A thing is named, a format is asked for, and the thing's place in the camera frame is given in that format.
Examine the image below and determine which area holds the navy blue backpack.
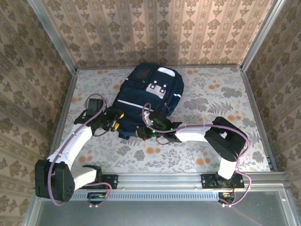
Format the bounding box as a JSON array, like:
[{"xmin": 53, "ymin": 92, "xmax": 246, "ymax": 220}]
[{"xmin": 114, "ymin": 63, "xmax": 184, "ymax": 139}]

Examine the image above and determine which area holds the grey metal panel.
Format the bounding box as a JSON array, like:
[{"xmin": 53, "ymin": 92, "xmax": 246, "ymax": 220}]
[{"xmin": 22, "ymin": 185, "xmax": 298, "ymax": 226}]

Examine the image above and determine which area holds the floral tablecloth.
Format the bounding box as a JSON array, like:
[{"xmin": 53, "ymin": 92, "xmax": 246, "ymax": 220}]
[{"xmin": 53, "ymin": 67, "xmax": 271, "ymax": 174}]

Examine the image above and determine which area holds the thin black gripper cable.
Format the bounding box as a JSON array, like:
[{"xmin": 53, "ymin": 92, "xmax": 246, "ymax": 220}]
[
  {"xmin": 154, "ymin": 135, "xmax": 174, "ymax": 146},
  {"xmin": 92, "ymin": 128, "xmax": 110, "ymax": 137}
]

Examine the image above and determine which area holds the aluminium side rail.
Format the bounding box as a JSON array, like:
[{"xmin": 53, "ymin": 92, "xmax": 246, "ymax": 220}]
[
  {"xmin": 44, "ymin": 70, "xmax": 78, "ymax": 172},
  {"xmin": 239, "ymin": 68, "xmax": 278, "ymax": 171}
]

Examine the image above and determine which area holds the long aluminium mounting rail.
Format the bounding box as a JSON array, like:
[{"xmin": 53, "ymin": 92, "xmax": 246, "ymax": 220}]
[{"xmin": 35, "ymin": 172, "xmax": 289, "ymax": 189}]

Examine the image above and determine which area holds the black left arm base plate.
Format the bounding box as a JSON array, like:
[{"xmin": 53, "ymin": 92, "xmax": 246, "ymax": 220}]
[{"xmin": 76, "ymin": 173, "xmax": 118, "ymax": 190}]

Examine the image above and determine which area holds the slotted grey cable duct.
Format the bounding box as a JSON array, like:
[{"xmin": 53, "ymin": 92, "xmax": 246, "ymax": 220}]
[{"xmin": 42, "ymin": 192, "xmax": 221, "ymax": 201}]

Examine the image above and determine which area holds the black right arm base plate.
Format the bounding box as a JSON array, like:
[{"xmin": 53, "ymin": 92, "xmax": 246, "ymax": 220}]
[{"xmin": 201, "ymin": 173, "xmax": 245, "ymax": 189}]

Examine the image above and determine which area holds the green circuit board with wires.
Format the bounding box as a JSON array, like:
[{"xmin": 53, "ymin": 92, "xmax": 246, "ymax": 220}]
[
  {"xmin": 87, "ymin": 192, "xmax": 106, "ymax": 205},
  {"xmin": 218, "ymin": 192, "xmax": 236, "ymax": 205}
]

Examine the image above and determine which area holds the thin aluminium table edge rail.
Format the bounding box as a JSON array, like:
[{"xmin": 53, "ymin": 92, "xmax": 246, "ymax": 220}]
[{"xmin": 75, "ymin": 65, "xmax": 243, "ymax": 70}]

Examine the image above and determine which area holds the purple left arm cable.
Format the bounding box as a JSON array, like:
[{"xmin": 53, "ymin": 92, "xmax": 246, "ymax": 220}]
[{"xmin": 47, "ymin": 93, "xmax": 113, "ymax": 209}]

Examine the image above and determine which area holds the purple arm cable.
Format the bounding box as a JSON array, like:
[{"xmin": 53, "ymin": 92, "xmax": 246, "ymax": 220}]
[
  {"xmin": 142, "ymin": 102, "xmax": 252, "ymax": 208},
  {"xmin": 47, "ymin": 93, "xmax": 113, "ymax": 209}
]

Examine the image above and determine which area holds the aluminium frame post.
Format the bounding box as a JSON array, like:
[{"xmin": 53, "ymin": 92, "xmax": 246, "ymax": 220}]
[
  {"xmin": 241, "ymin": 0, "xmax": 286, "ymax": 71},
  {"xmin": 27, "ymin": 0, "xmax": 78, "ymax": 74}
]

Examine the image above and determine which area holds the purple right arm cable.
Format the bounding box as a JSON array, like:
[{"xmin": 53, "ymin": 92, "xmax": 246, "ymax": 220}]
[{"xmin": 142, "ymin": 102, "xmax": 252, "ymax": 208}]

